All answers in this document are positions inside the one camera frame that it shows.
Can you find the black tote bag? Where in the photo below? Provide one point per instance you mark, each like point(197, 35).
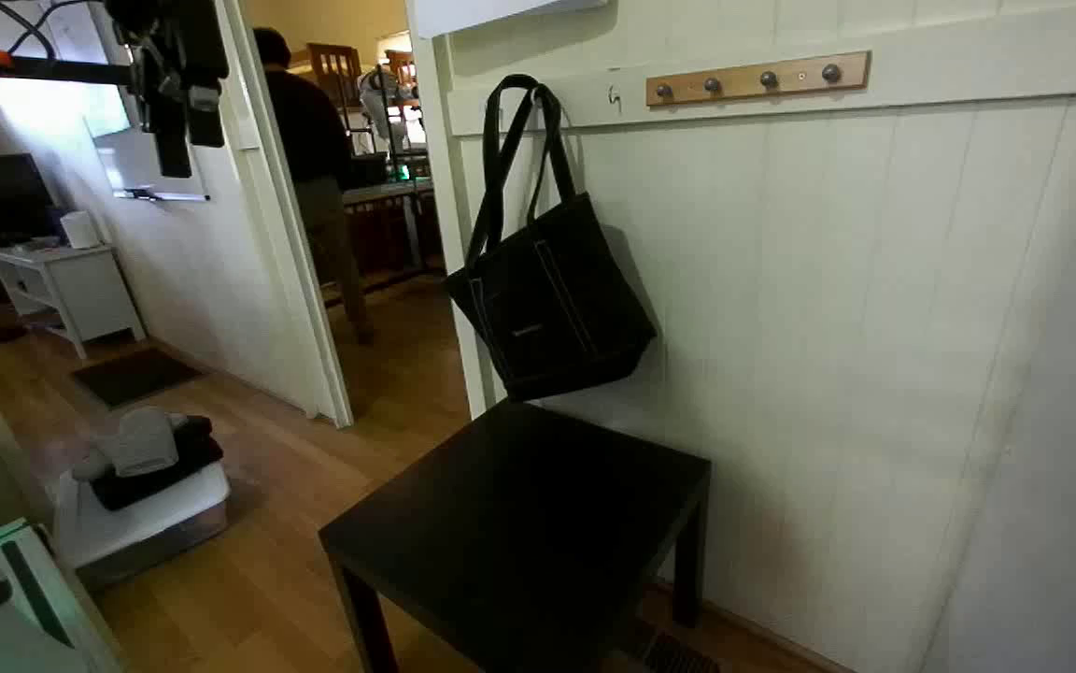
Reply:
point(552, 313)

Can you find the white storage box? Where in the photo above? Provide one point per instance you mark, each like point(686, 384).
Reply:
point(140, 525)

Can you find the small white box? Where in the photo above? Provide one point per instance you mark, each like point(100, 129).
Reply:
point(78, 230)

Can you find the grey folded cloth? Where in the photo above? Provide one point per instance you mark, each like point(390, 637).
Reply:
point(140, 444)

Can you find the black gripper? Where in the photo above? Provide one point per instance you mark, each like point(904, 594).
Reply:
point(184, 68)

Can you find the small white cabinet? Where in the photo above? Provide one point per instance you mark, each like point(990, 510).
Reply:
point(76, 284)

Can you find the black square side table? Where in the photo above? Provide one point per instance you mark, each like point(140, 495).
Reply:
point(512, 525)

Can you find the black mounting bar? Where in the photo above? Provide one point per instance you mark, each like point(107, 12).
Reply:
point(37, 68)

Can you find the black folded cloth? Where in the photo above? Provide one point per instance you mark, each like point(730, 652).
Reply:
point(168, 472)

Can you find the dark doormat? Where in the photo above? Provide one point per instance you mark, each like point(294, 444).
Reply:
point(131, 374)

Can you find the wooden peg rack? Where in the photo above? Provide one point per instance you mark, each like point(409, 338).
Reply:
point(736, 78)

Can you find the wooden chair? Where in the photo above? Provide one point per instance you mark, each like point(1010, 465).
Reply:
point(334, 68)

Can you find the white board on wall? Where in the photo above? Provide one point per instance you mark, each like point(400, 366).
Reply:
point(140, 169)

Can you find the person in dark shirt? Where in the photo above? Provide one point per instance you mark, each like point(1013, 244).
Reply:
point(301, 134)

